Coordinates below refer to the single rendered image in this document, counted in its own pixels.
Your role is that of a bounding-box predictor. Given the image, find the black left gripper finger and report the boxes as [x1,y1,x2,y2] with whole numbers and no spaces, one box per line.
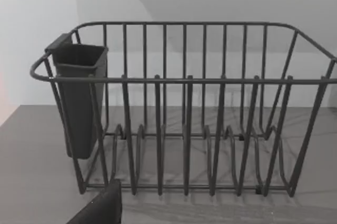
[66,179,123,224]

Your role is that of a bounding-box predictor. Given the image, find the dark grey wire dish rack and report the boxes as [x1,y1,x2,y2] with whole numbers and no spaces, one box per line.
[29,21,337,198]

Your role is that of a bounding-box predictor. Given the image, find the dark grey cutlery holder cup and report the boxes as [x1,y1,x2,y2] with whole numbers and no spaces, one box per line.
[44,33,108,160]

